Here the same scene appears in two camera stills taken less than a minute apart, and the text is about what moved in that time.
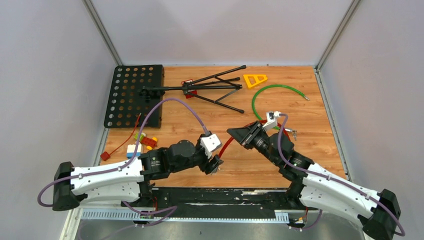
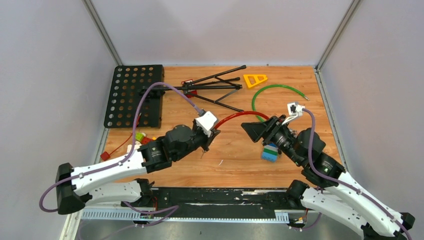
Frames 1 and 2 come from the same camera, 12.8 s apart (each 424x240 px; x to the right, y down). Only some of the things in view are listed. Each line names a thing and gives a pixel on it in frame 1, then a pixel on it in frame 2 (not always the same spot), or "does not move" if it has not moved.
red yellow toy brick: [150, 143] does not move
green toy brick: [136, 136] does not move
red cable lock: [256, 122] → [237, 114]
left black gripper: [209, 168] → [208, 140]
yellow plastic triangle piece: [257, 81] does not move
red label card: [190, 93] does not move
